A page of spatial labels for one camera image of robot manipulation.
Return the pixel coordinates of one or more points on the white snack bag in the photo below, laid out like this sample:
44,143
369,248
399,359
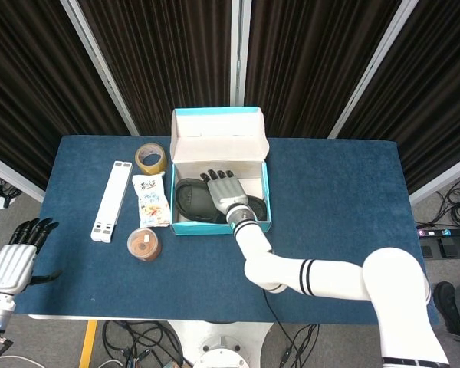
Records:
151,203

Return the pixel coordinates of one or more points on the yellow floor tape strip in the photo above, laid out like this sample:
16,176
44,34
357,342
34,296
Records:
88,345

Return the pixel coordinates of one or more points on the dark pleated partition panel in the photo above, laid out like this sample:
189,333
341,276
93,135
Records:
299,57
30,96
168,57
425,96

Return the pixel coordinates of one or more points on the white folding stand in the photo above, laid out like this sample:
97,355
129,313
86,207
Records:
111,199

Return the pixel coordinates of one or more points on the black slipper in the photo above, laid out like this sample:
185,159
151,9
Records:
191,195
199,219

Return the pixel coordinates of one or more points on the black shoe of person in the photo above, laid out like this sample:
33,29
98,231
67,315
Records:
446,306

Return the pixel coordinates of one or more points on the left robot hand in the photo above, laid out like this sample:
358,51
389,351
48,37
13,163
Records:
11,268

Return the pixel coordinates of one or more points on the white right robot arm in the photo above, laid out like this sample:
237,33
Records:
329,276

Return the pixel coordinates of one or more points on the light blue cardboard shoe box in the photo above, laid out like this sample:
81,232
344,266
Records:
214,153

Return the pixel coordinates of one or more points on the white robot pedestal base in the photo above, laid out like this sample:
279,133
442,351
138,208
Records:
222,345

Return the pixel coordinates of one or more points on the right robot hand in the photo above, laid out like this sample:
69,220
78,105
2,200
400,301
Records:
226,191

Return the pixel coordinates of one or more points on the yellow packing tape roll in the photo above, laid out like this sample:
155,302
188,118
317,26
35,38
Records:
151,168

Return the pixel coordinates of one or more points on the blue table cloth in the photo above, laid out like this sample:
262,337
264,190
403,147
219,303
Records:
329,191

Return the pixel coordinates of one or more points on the clear jar of rubber bands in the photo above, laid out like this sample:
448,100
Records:
143,245

